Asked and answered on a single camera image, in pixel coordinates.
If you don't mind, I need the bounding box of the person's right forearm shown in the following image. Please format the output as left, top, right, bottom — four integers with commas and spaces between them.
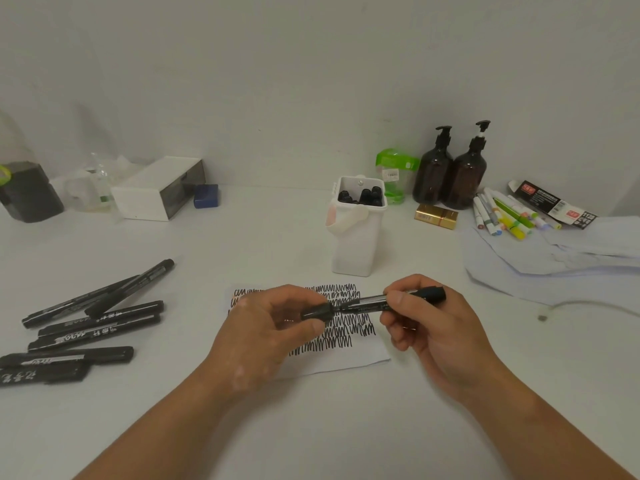
469, 367, 636, 480

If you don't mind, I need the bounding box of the white plastic container with handle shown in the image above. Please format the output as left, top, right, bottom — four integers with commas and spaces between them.
325, 175, 390, 277

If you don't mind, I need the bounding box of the clear jar with green lid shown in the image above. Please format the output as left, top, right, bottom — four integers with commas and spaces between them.
375, 148, 420, 205

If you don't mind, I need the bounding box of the pile of black markers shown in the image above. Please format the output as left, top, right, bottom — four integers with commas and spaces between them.
0, 258, 176, 388

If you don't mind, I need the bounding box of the clear bottle with dark liquid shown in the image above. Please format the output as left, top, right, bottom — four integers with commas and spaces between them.
0, 112, 65, 224

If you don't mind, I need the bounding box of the white box with grey front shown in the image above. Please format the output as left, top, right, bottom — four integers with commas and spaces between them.
109, 156, 207, 222

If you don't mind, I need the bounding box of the person's left hand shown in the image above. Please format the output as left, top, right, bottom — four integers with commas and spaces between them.
202, 283, 333, 395

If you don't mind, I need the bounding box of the black and red cardboard box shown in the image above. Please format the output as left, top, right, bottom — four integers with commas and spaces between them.
507, 179, 599, 231

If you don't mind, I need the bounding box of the white paper with black scribbles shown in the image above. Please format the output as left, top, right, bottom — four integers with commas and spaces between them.
227, 282, 392, 381

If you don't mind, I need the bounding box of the small gold box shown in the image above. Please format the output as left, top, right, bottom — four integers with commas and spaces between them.
413, 203, 459, 231

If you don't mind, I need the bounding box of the brown pump bottle white neck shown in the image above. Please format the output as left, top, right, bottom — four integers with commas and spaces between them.
442, 119, 493, 211

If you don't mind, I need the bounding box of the black marker pen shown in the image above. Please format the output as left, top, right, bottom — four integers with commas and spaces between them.
339, 286, 447, 315

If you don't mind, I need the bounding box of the small blue box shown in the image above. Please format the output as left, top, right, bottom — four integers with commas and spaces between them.
193, 183, 221, 209

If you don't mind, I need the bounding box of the person's right hand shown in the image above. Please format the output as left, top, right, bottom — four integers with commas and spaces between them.
379, 273, 511, 405

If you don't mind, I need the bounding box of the person's left forearm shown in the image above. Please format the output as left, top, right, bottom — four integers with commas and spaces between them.
72, 367, 236, 480

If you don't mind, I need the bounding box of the pile of loose white sheets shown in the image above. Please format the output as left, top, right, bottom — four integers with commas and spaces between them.
459, 217, 640, 305

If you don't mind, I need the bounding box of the bundle of black markers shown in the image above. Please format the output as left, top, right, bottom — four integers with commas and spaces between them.
337, 184, 386, 207

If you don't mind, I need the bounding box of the bunch of pastel highlighter pens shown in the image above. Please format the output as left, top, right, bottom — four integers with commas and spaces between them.
472, 187, 563, 242

